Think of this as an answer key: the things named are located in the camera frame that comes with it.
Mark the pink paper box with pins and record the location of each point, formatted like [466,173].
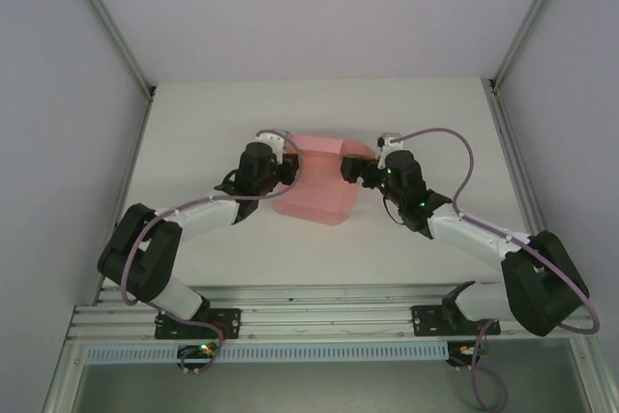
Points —
[319,185]

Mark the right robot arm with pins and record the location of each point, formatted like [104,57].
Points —
[527,297]

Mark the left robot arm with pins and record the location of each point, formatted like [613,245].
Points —
[155,268]

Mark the grey metal lower panel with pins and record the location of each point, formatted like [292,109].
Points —
[314,389]

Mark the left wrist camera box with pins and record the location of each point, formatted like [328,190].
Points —
[275,147]

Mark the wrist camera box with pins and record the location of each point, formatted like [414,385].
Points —
[275,147]
[387,139]

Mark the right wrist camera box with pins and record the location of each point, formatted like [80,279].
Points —
[387,139]

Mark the right aluminium side rail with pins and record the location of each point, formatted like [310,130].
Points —
[511,142]

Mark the aluminium side rail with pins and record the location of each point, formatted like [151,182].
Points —
[126,190]
[511,142]

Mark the left aluminium side rail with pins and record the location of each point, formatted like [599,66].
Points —
[126,190]

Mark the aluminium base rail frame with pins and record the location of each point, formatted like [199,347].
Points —
[314,309]

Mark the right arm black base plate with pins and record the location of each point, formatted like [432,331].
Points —
[425,321]

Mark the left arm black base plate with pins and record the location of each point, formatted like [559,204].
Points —
[227,323]

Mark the right aluminium upright post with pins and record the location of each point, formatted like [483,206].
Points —
[528,21]

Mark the aluminium upright post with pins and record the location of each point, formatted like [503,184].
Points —
[528,21]
[109,21]

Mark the left aluminium upright post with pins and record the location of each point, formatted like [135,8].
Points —
[109,21]

